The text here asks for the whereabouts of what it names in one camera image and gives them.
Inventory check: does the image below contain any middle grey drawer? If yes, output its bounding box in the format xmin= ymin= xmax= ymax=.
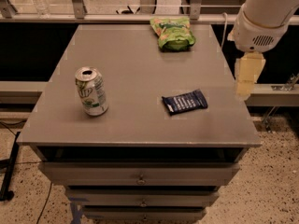
xmin=65 ymin=189 xmax=219 ymax=207

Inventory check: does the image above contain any white green 7up can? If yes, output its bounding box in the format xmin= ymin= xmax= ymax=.
xmin=75 ymin=66 xmax=108 ymax=116

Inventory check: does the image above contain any bottom grey drawer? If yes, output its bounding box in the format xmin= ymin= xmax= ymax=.
xmin=82 ymin=206 xmax=206 ymax=221

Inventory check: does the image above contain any white hanging cable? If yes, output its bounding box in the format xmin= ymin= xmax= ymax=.
xmin=220 ymin=12 xmax=229 ymax=50

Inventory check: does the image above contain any dark blue snack packet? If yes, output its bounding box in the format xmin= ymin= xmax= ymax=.
xmin=162 ymin=90 xmax=208 ymax=116

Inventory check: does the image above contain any top grey drawer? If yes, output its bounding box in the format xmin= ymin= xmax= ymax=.
xmin=39 ymin=162 xmax=239 ymax=187

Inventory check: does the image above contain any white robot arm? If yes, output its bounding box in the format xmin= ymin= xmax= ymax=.
xmin=228 ymin=0 xmax=299 ymax=100

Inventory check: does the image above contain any grey drawer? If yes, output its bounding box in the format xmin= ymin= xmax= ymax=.
xmin=39 ymin=162 xmax=239 ymax=187
xmin=82 ymin=206 xmax=206 ymax=221
xmin=65 ymin=189 xmax=219 ymax=207

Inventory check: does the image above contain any green chip bag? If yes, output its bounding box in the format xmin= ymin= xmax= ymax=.
xmin=150 ymin=17 xmax=196 ymax=51

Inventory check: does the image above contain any grey drawer cabinet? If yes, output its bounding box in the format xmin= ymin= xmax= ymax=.
xmin=17 ymin=23 xmax=263 ymax=223

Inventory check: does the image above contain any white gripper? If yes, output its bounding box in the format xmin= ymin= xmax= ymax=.
xmin=228 ymin=7 xmax=288 ymax=98

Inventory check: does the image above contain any black floor cable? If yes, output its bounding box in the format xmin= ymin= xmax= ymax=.
xmin=0 ymin=119 xmax=54 ymax=224

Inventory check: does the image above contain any black floor stand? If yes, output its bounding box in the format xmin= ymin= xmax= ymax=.
xmin=0 ymin=132 xmax=20 ymax=202

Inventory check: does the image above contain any blue tape on floor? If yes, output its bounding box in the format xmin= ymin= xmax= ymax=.
xmin=70 ymin=201 xmax=89 ymax=224

